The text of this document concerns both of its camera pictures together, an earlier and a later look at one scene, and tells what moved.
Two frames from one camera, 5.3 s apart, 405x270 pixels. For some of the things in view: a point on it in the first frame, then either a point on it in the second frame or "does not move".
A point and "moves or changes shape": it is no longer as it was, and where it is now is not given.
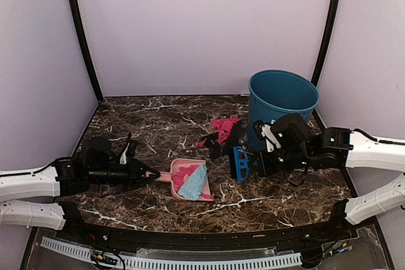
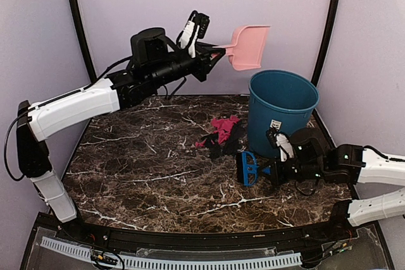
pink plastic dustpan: [207, 195] -> [246, 52]
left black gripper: [136, 168] -> [205, 66]
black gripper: [129, 152] -> [204, 24]
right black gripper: [264, 169] -> [277, 174]
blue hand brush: [242, 163] moves or changes shape
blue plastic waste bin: [274, 93] does not move
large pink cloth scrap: [223, 127] does not move
